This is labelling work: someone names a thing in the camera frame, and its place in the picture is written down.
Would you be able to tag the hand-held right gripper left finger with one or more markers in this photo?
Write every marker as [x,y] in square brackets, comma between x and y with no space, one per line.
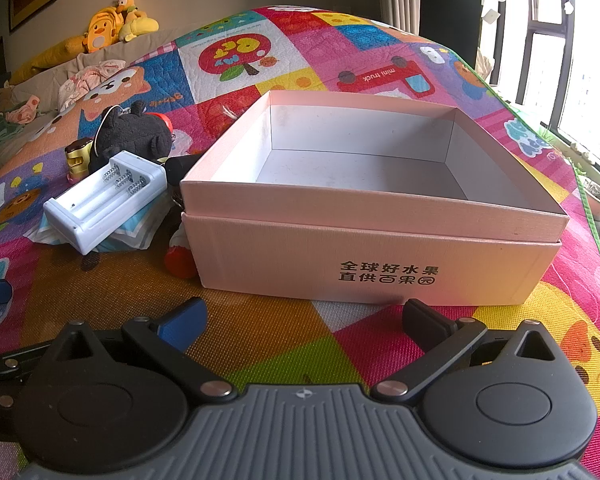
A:
[185,321]

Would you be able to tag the yellow duck plush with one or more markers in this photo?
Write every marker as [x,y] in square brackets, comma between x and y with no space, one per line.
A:
[102,30]

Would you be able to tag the red toy figure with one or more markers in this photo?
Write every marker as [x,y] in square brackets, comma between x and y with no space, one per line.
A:
[180,262]

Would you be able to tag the colourful cartoon play mat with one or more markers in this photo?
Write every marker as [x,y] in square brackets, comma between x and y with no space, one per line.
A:
[300,60]

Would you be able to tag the blue white tissue packet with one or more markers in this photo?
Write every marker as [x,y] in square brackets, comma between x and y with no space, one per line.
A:
[125,238]

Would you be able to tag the pink white clothes pile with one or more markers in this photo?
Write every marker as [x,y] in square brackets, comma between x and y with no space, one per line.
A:
[87,80]

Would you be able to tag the long yellow pillow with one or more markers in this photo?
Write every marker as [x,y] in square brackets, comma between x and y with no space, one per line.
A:
[55,52]

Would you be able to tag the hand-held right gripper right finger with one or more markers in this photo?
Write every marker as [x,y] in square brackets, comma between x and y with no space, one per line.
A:
[422,320]

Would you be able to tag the small pink cloth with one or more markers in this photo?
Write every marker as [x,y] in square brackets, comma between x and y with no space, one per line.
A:
[25,110]

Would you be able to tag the black plush toy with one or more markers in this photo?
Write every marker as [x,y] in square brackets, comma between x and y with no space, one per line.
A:
[130,135]

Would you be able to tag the black framed window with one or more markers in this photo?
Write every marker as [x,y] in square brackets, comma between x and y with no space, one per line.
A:
[545,75]

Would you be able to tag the pink cardboard box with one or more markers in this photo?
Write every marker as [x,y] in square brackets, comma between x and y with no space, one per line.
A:
[260,255]

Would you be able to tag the yellow plush with orange head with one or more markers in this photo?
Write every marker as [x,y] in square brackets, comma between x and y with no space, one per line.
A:
[140,25]

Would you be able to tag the beige sofa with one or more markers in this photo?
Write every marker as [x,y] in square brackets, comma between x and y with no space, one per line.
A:
[45,76]

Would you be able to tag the gold and black small toy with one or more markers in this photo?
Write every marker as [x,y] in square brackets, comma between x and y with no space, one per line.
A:
[77,157]

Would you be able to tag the white battery charger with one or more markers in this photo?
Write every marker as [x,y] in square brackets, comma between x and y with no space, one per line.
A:
[80,220]

